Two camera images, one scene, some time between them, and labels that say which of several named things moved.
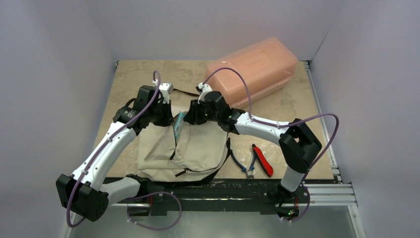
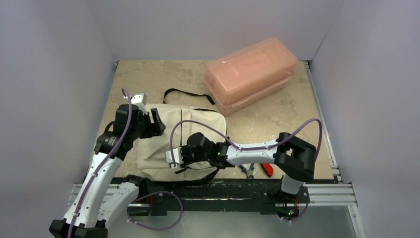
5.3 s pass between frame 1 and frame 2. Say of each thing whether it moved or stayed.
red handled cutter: stayed
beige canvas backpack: stayed
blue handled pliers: stayed
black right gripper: moved
